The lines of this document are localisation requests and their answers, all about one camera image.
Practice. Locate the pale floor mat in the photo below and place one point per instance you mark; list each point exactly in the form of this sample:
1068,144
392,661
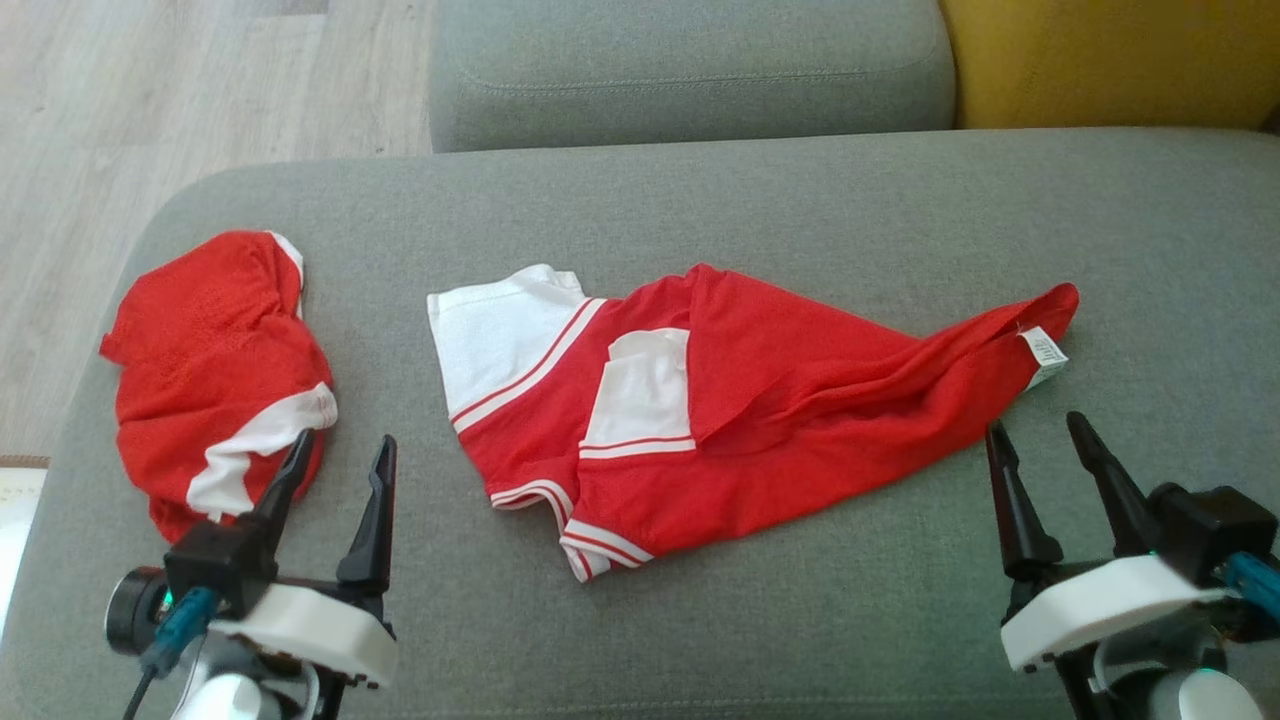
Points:
15,540

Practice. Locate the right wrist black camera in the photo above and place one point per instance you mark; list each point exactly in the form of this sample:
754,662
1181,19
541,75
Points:
1210,530

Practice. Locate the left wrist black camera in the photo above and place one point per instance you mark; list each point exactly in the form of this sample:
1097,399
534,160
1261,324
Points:
210,560

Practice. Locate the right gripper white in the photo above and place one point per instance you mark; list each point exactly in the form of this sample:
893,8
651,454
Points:
1110,600

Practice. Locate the grey sofa back cushion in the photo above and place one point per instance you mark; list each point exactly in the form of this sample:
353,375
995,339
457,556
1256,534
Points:
690,60

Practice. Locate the grey sofa seat cushion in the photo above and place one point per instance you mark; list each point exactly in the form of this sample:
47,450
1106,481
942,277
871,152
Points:
700,200

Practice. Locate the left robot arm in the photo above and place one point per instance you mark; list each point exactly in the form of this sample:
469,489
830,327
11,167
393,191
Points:
230,700

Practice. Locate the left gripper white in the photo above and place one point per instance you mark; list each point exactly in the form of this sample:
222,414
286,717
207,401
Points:
320,630

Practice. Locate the red white jersey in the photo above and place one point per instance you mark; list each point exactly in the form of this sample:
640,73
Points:
800,400

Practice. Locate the red white mesh shorts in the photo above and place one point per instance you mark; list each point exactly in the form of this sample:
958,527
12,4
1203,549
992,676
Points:
200,340

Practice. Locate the yellow cushion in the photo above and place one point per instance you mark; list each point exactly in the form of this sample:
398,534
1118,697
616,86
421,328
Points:
1100,60

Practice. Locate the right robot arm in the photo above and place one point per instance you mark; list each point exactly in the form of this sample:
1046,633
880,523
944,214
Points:
1215,700

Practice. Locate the wrist black camera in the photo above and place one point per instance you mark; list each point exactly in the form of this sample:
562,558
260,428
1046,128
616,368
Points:
210,560
1210,530

